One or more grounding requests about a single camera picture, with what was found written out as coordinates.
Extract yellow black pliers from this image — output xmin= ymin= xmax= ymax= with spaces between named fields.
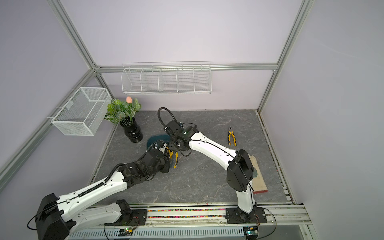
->
xmin=168 ymin=150 xmax=179 ymax=169
xmin=228 ymin=126 xmax=237 ymax=147

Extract teal plastic storage box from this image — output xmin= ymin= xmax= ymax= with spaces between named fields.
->
xmin=146 ymin=135 xmax=171 ymax=169

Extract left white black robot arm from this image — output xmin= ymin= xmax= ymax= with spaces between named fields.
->
xmin=32 ymin=147 xmax=178 ymax=240

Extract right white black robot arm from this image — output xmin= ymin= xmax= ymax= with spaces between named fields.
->
xmin=157 ymin=107 xmax=256 ymax=214

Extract green plant in black vase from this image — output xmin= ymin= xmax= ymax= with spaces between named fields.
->
xmin=104 ymin=97 xmax=144 ymax=143

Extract beige work glove red cuff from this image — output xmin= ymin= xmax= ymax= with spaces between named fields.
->
xmin=250 ymin=156 xmax=268 ymax=194

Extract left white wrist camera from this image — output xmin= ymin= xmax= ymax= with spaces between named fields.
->
xmin=158 ymin=142 xmax=168 ymax=154

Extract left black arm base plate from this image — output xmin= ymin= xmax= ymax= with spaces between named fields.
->
xmin=105 ymin=209 xmax=148 ymax=226

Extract long white wire wall basket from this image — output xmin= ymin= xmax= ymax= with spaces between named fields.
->
xmin=121 ymin=62 xmax=212 ymax=94

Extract small white wire side basket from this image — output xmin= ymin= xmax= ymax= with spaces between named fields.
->
xmin=51 ymin=87 xmax=112 ymax=136

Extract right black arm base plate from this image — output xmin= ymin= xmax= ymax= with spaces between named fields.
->
xmin=225 ymin=207 xmax=267 ymax=224

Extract aluminium front rail frame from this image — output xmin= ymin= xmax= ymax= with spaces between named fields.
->
xmin=68 ymin=205 xmax=318 ymax=240

